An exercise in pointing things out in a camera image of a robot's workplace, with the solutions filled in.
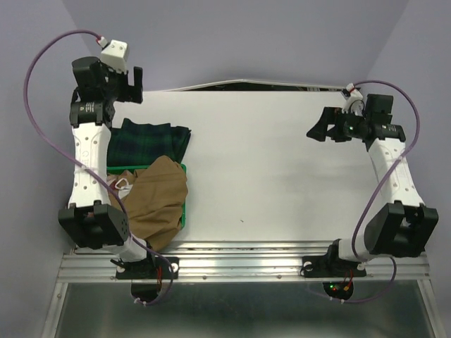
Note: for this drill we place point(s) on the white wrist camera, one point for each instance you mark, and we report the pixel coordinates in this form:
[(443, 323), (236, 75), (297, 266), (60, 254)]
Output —
[(115, 55), (354, 101)]

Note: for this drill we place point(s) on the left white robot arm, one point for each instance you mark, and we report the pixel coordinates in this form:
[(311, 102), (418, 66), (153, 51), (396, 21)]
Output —
[(89, 218)]

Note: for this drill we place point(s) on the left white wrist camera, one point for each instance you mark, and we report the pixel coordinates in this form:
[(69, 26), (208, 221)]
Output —
[(115, 55)]

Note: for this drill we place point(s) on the aluminium frame rail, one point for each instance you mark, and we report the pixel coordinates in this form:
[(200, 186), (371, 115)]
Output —
[(205, 262)]

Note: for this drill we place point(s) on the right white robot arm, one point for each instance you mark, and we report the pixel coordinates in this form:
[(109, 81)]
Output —
[(404, 224)]

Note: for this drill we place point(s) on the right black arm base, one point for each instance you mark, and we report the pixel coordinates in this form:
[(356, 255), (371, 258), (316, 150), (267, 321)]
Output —
[(322, 267)]

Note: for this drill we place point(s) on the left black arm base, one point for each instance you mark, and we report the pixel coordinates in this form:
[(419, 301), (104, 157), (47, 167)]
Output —
[(149, 269)]

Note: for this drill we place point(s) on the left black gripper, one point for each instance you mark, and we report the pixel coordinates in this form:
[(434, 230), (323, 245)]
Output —
[(130, 93)]

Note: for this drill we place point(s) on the dark green plaid skirt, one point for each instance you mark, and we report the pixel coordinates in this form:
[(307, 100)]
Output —
[(141, 144)]

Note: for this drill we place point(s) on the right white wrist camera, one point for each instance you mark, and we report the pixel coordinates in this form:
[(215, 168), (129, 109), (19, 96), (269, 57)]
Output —
[(354, 101)]

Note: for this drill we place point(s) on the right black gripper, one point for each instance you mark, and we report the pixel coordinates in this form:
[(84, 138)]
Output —
[(328, 117)]

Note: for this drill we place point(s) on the red white plaid skirt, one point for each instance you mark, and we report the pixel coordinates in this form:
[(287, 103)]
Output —
[(121, 181)]

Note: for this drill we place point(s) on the tan brown skirt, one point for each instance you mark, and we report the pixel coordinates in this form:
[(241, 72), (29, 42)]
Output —
[(155, 202)]

